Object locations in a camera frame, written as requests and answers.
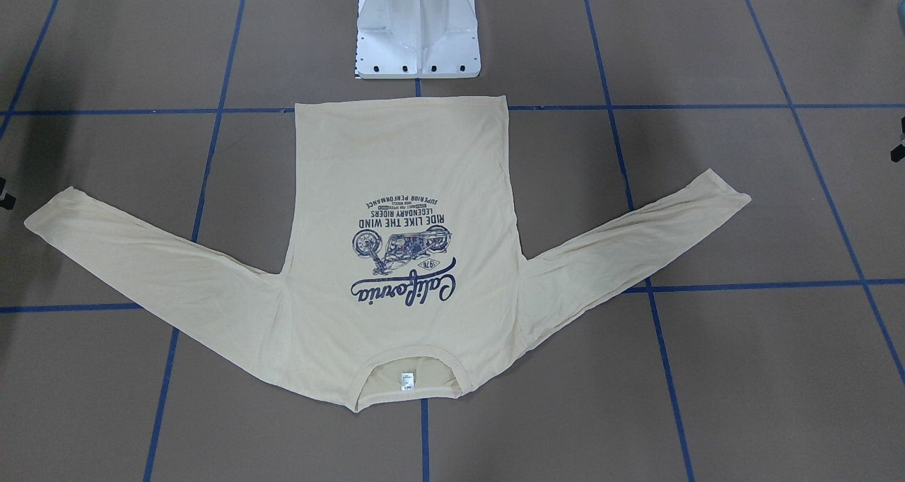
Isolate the cream long-sleeve printed shirt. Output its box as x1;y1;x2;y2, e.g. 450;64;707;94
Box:
25;96;750;412

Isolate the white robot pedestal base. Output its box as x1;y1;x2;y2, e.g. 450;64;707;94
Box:
355;0;481;80

